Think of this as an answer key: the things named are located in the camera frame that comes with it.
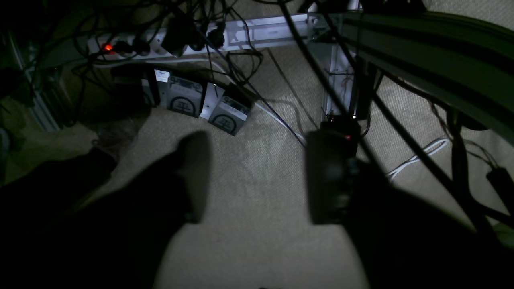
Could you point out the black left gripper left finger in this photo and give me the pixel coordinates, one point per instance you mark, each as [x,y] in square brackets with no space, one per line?
[161,200]

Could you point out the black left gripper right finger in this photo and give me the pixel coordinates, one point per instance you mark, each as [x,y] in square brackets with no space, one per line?
[354,195]

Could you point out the grey foot pedal left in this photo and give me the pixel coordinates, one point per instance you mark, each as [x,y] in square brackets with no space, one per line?
[180,93]

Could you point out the white power strip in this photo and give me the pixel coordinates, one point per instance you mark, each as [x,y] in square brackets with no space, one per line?
[166,42]

